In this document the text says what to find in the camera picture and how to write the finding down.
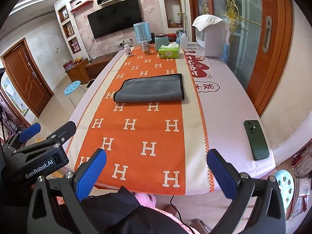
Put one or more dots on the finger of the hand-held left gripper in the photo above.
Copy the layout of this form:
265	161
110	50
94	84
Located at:
63	131
29	132

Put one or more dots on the green tissue pack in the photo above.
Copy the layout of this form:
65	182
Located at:
168	53

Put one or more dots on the black wall television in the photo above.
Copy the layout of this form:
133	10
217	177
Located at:
114	17

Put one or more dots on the brown wooden door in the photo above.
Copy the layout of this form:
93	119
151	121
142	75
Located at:
26	78

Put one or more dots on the dark jacket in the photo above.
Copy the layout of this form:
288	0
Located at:
121	212

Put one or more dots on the red wall shelf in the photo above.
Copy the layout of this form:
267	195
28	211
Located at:
81	6

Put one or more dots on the teal jar with dark lid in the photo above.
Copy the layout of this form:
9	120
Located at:
160	42

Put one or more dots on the dark green phone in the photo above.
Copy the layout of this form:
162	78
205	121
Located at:
257	141

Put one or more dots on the white cloth cover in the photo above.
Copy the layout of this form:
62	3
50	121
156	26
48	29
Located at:
209	22

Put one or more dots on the red box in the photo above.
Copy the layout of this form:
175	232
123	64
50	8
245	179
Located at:
68	65

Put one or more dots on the small glass jar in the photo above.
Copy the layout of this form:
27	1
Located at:
145	47

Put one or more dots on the blue clear plastic container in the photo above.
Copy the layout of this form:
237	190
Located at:
141	32

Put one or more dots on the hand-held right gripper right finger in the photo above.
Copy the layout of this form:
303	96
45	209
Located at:
222	175

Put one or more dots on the pink garment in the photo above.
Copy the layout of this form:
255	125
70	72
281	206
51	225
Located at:
146	199

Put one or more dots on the plastic bags pile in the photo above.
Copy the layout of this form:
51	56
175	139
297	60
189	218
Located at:
302	180

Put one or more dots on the gold door ornament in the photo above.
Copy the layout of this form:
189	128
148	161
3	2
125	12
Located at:
232	7

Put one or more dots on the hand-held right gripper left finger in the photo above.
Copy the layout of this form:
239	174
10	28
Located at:
92	173

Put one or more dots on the wooden television cabinet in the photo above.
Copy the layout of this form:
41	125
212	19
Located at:
82	70

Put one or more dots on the wooden sliding door frame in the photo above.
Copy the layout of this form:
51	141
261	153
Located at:
270	65

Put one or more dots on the white squeeze bottle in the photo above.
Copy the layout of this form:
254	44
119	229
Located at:
183	42

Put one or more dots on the wall poster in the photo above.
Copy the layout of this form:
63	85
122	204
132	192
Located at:
14	97

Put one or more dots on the orange patterned blanket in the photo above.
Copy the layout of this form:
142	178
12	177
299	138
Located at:
136	113

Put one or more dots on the light blue plastic stool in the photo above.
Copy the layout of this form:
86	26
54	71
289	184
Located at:
73	87
284	187

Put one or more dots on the fruit bowl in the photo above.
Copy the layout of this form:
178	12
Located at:
78	60

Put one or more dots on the white pill bottle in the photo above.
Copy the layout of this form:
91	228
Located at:
127	51

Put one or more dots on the grey towel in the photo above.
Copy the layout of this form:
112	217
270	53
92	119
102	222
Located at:
151	89

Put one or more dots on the white printed tablecloth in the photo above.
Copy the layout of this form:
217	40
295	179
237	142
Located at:
231	102

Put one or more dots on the white water dispenser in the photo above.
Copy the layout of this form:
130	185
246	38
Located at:
214	42

